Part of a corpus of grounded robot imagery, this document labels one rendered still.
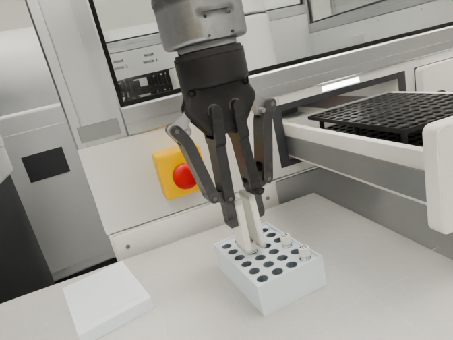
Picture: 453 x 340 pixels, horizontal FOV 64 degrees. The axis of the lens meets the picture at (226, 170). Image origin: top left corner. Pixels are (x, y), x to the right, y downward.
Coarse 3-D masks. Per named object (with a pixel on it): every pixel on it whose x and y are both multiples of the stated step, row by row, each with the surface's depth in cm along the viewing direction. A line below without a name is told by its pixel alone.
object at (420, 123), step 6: (438, 114) 47; (444, 114) 46; (450, 114) 45; (420, 120) 46; (426, 120) 45; (432, 120) 45; (402, 126) 45; (408, 126) 45; (414, 126) 44; (420, 126) 44; (396, 132) 45; (402, 132) 44; (408, 132) 44
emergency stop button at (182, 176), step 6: (180, 168) 53; (186, 168) 53; (174, 174) 53; (180, 174) 53; (186, 174) 53; (174, 180) 54; (180, 180) 53; (186, 180) 54; (192, 180) 54; (180, 186) 54; (186, 186) 54; (192, 186) 54
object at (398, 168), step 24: (288, 120) 68; (312, 120) 68; (288, 144) 65; (312, 144) 57; (336, 144) 51; (360, 144) 46; (384, 144) 42; (408, 144) 40; (336, 168) 53; (360, 168) 47; (384, 168) 43; (408, 168) 39; (408, 192) 40
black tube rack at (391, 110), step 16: (384, 96) 66; (400, 96) 62; (416, 96) 60; (432, 96) 57; (448, 96) 55; (336, 112) 63; (352, 112) 60; (368, 112) 57; (384, 112) 55; (400, 112) 52; (416, 112) 50; (432, 112) 49; (336, 128) 64; (352, 128) 61; (368, 128) 50; (384, 128) 47; (416, 144) 46
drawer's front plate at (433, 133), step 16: (432, 128) 33; (448, 128) 33; (432, 144) 33; (448, 144) 33; (432, 160) 34; (448, 160) 33; (432, 176) 34; (448, 176) 34; (432, 192) 35; (448, 192) 34; (432, 208) 36; (448, 208) 35; (432, 224) 36; (448, 224) 35
